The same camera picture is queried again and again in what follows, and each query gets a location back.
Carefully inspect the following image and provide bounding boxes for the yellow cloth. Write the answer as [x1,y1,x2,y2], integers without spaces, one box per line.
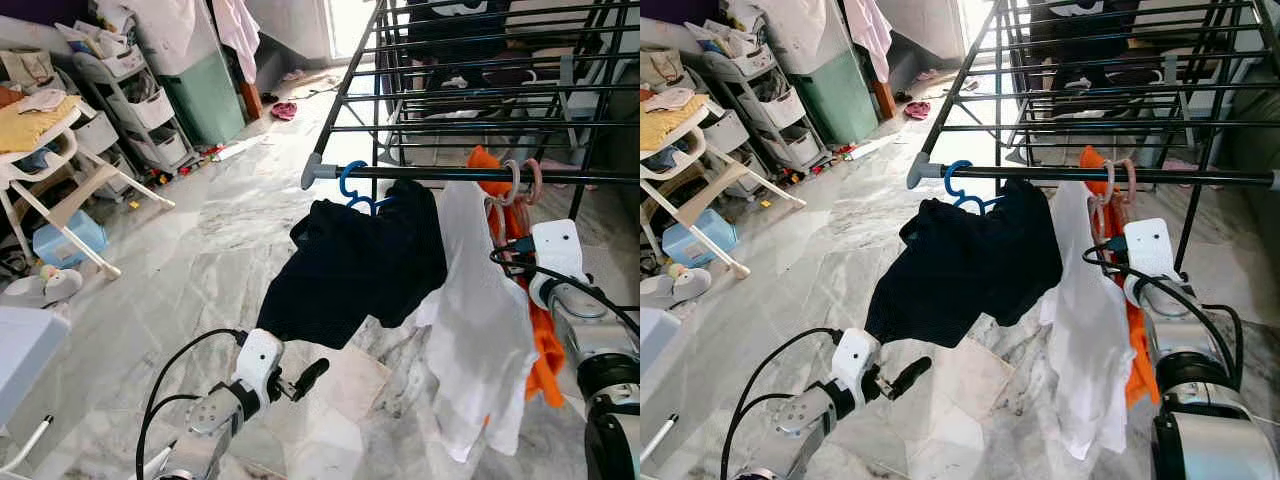
[0,95,86,154]
[640,95,709,154]

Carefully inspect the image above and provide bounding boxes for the beige tote bag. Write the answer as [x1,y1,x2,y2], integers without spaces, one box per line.
[640,45,687,93]
[0,45,57,93]

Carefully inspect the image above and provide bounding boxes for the white paper sheet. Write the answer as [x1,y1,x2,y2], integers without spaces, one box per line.
[214,134,267,162]
[848,132,901,161]

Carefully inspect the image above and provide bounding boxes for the seated person dark clothes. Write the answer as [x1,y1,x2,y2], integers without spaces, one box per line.
[1028,0,1133,63]
[405,0,513,63]

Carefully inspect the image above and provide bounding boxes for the pink hanging cloth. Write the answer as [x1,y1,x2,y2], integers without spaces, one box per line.
[845,0,895,84]
[210,0,263,84]

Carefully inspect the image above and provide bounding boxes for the white garment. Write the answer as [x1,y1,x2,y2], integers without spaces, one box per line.
[415,180,541,463]
[1040,182,1137,461]

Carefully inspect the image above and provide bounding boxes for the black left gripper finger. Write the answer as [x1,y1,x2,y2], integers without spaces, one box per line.
[893,356,934,399]
[292,357,331,399]

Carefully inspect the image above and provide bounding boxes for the grey plush toy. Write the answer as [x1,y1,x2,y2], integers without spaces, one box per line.
[0,264,86,310]
[640,264,714,310]

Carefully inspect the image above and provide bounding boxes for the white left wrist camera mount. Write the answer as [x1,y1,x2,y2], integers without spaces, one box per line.
[234,328,287,403]
[832,328,882,406]

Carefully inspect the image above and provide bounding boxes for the dark navy garment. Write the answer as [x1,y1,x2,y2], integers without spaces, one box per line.
[257,178,448,351]
[865,178,1064,349]

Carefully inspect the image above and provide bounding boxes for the small pale pink cloth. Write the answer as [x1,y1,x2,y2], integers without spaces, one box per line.
[648,88,697,114]
[15,88,67,114]

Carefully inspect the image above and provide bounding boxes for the cream baby high chair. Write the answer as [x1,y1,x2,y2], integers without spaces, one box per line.
[640,95,807,281]
[0,95,176,281]

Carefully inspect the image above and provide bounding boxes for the grey storage trolley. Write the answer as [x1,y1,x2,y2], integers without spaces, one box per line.
[700,45,831,177]
[70,45,197,177]

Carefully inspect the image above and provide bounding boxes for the pale grey folding table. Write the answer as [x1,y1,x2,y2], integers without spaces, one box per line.
[0,305,71,473]
[640,307,683,463]

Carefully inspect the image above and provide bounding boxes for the black metal drying rack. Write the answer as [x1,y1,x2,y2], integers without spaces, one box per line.
[300,0,641,223]
[905,0,1280,273]

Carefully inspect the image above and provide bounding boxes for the orange shirt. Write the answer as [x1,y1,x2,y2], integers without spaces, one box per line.
[1078,145,1161,409]
[467,145,567,409]

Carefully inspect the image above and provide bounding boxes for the blue plastic hanger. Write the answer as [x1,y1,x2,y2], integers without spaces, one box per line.
[338,160,397,216]
[943,160,1002,216]

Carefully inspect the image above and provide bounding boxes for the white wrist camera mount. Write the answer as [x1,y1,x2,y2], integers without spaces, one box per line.
[1122,218,1177,287]
[530,219,583,287]
[832,328,882,406]
[234,328,287,403]

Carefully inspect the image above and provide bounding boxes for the light blue plastic box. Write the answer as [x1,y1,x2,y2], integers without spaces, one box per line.
[32,210,109,269]
[662,210,739,269]

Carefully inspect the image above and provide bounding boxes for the green bin with white top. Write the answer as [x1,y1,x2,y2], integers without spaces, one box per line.
[125,0,248,149]
[760,0,883,147]

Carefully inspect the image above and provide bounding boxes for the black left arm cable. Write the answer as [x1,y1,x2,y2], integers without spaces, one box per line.
[720,328,843,480]
[135,328,246,480]

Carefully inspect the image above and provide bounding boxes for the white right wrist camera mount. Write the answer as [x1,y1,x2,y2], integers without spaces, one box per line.
[530,219,583,287]
[1122,218,1177,287]

